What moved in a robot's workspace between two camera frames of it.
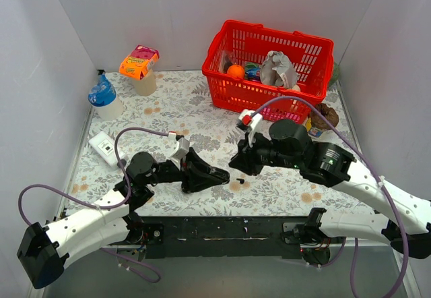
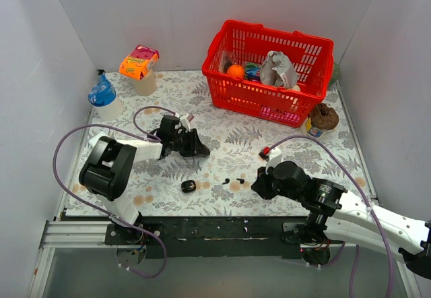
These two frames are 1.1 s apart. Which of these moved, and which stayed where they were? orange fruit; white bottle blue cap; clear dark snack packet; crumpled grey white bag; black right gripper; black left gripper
Moved: black left gripper; black right gripper
Stayed: clear dark snack packet; white bottle blue cap; crumpled grey white bag; orange fruit
